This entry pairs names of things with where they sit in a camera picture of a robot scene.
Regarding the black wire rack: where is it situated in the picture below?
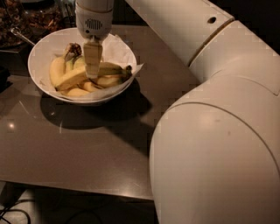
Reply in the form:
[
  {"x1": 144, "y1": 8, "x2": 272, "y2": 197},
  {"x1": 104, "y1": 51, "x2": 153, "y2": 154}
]
[{"x1": 60, "y1": 0, "x2": 76, "y2": 28}]

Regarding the bottom yellow banana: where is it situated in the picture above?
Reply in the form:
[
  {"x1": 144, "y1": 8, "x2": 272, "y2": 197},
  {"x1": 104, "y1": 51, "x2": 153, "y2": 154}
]
[{"x1": 61, "y1": 80, "x2": 102, "y2": 97}]

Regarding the lower right yellow banana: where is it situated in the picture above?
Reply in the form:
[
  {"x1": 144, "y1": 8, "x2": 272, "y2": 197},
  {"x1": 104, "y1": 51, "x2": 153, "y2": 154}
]
[{"x1": 91, "y1": 75, "x2": 122, "y2": 88}]

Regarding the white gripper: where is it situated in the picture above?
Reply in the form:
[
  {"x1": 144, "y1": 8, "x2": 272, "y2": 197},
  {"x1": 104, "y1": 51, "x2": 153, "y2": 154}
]
[{"x1": 75, "y1": 0, "x2": 115, "y2": 79}]

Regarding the black cable on floor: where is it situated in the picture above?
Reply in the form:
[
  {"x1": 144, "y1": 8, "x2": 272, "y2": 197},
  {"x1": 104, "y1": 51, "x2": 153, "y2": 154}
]
[{"x1": 0, "y1": 198, "x2": 33, "y2": 224}]

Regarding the glass jar of snacks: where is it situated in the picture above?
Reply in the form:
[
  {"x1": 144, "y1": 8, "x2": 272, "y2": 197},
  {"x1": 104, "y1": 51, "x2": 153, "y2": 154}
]
[{"x1": 0, "y1": 0, "x2": 63, "y2": 49}]

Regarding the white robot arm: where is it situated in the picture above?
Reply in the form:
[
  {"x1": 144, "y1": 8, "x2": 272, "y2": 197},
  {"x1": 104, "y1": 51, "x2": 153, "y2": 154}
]
[{"x1": 126, "y1": 0, "x2": 280, "y2": 224}]

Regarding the left yellow banana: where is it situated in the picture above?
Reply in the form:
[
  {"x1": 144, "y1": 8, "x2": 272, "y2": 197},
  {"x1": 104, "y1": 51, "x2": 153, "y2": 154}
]
[{"x1": 49, "y1": 43, "x2": 81, "y2": 86}]

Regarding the greenish banana in bunch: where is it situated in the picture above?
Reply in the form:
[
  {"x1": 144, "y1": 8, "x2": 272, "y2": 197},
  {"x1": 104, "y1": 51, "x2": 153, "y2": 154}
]
[{"x1": 65, "y1": 55, "x2": 85, "y2": 73}]

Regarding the metal spoon handle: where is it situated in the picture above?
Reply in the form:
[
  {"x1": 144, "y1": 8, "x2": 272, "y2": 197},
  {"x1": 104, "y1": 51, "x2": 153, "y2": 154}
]
[{"x1": 10, "y1": 27, "x2": 35, "y2": 46}]

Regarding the white bowl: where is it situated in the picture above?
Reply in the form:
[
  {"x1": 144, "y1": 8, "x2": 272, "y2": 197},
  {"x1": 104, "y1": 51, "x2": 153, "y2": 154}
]
[{"x1": 27, "y1": 27, "x2": 137, "y2": 107}]

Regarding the long front yellow banana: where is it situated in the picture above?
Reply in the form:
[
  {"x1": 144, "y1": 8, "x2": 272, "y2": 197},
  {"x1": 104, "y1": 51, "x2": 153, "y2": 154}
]
[{"x1": 53, "y1": 62, "x2": 132, "y2": 91}]

